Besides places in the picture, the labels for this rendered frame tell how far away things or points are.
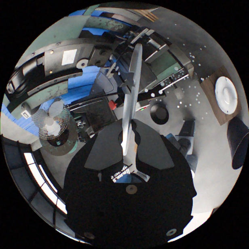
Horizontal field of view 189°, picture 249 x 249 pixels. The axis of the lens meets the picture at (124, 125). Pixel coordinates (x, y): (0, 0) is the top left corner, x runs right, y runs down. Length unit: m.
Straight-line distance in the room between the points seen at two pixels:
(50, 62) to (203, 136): 1.47
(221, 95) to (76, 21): 0.85
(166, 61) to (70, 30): 0.46
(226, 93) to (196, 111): 0.57
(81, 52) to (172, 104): 1.10
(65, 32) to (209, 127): 1.36
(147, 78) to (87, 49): 0.28
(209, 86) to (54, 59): 0.92
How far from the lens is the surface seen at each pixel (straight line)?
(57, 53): 0.35
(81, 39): 0.31
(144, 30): 0.53
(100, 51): 0.36
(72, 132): 1.53
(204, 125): 1.20
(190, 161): 1.31
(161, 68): 0.51
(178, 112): 1.18
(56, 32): 0.28
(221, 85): 0.78
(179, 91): 0.97
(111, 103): 0.64
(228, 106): 0.82
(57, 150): 1.55
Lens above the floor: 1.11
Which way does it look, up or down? 36 degrees down
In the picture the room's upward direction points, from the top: 118 degrees counter-clockwise
